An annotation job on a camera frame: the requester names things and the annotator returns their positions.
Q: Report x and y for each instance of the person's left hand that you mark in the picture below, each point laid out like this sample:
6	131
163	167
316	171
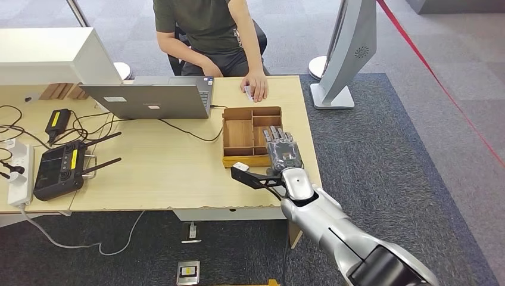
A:
258	85

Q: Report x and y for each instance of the person's right hand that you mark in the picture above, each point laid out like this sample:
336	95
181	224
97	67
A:
213	71

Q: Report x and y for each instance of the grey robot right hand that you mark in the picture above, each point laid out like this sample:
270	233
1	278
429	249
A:
284	154

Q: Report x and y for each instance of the white ID card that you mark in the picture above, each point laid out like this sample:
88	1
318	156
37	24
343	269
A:
248	94

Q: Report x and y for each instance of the wooden organizer box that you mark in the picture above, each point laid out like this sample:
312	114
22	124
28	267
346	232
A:
236	134

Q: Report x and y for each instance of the person's left forearm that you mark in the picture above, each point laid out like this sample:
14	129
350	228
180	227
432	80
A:
252	51

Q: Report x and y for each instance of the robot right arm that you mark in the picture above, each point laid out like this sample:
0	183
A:
315	213

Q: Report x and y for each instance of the person's right forearm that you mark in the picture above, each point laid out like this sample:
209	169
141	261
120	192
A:
181	51

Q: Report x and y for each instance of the person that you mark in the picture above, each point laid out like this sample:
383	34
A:
201	23

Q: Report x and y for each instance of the grey laptop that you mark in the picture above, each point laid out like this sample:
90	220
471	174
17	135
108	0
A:
149	100

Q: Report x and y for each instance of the white under-desk drawer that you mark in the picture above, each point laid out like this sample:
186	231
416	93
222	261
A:
236	214

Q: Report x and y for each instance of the grey kiosk stand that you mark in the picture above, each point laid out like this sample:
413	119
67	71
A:
348	51

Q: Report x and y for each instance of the dark grey floor rug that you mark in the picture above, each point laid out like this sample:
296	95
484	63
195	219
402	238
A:
394	130

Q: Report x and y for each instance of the light wood desk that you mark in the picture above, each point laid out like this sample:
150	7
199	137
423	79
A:
157	177

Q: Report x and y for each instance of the floor plug outlet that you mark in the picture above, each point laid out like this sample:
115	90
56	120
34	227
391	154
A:
191	232

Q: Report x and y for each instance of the metal pole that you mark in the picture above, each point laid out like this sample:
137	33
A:
79	12

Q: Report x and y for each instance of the red barrier tape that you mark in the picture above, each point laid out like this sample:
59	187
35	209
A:
397	23

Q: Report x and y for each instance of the silver floor socket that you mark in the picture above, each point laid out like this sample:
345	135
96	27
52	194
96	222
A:
187	272

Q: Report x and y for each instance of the black power adapter yellow label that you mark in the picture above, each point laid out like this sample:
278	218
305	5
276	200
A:
57	121

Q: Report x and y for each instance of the black remote controller with antennas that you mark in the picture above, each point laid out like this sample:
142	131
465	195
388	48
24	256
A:
56	171

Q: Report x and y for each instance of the grey platform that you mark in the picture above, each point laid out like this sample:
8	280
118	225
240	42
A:
455	6

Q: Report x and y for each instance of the white charger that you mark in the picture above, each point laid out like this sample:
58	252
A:
8	144

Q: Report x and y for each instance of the black plug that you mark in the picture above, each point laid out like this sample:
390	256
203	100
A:
15	169

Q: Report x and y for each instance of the white power strip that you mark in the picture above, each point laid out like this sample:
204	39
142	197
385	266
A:
21	185

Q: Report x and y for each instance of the black camera bracket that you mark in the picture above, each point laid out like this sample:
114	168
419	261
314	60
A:
256	181

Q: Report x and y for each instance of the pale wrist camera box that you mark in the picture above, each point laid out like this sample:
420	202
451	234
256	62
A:
240	166

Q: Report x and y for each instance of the round white post base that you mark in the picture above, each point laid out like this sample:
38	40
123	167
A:
123	70
315	68

